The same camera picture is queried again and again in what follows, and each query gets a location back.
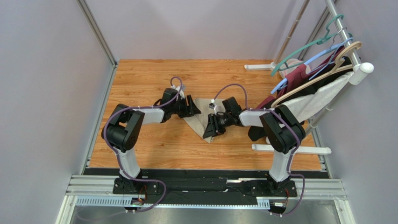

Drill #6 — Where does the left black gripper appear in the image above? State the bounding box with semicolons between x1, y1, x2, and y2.
171;95;201;119

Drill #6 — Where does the beige linen napkin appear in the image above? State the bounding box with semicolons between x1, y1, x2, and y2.
184;98;214;143

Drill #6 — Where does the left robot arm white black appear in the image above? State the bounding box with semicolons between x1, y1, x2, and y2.
101;88;201;187

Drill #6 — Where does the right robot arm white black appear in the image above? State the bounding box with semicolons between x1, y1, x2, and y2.
203;97;306;189

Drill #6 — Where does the blue clothes hanger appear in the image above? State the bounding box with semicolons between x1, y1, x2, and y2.
270;37;355;95

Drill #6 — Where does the white towel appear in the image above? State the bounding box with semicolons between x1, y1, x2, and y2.
277;71;354;122

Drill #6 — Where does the maroon garment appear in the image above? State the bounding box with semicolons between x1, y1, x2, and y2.
257;56;353;109

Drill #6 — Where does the wooden clothes hanger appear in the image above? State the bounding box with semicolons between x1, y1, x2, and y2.
271;41;362;108

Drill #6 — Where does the green clothes hanger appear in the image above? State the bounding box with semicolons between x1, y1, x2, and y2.
270;14;353;77

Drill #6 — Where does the metal clothes rack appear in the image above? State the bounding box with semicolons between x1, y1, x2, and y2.
244;0;375;156

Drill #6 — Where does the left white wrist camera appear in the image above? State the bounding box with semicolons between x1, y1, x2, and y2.
171;84;185;99

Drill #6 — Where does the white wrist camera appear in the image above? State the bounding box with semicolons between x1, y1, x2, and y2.
209;99;217;110
171;84;185;99

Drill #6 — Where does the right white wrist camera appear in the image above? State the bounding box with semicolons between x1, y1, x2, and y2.
209;99;217;110

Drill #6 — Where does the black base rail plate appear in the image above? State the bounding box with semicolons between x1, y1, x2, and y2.
83;168;329;206

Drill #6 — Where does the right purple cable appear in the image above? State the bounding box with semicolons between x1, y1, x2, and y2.
211;83;306;217

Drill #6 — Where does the aluminium frame rail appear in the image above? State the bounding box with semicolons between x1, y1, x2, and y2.
56;175;355;224

